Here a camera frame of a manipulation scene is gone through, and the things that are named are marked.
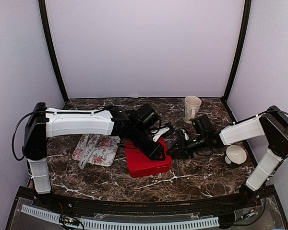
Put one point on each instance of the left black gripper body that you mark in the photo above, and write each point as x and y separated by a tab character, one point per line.
143	145

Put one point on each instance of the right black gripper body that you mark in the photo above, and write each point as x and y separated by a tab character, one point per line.
186	149

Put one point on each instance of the red box lid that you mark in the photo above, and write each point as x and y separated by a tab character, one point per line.
140	166

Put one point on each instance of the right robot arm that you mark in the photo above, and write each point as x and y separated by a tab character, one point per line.
271	123

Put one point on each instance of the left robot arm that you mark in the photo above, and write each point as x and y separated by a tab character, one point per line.
43	123

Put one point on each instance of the floral rectangular tray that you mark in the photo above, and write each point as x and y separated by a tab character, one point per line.
105	151

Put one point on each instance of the cream ceramic mug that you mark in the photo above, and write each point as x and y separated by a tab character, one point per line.
192	106

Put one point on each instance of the white and dark bowl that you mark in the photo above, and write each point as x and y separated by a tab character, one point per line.
235	155

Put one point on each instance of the small circuit board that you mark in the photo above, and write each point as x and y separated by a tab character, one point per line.
68	221

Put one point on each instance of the black front table rail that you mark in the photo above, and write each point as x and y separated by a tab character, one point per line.
87	207

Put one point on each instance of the white slotted cable duct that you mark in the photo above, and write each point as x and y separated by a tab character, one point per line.
122	224

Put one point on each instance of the left black frame post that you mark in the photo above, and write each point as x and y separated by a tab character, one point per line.
51	49

